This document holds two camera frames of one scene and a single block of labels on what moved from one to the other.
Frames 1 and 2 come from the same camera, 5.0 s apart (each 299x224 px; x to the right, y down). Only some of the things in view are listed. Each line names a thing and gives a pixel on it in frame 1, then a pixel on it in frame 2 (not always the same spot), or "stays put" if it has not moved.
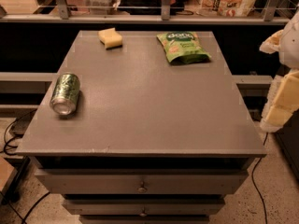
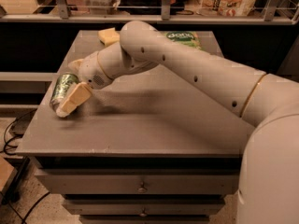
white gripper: x=291 y=46 → x=92 y=69
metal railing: x=64 y=15 stays put
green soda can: x=64 y=99 stays put
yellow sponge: x=110 y=37 stays put
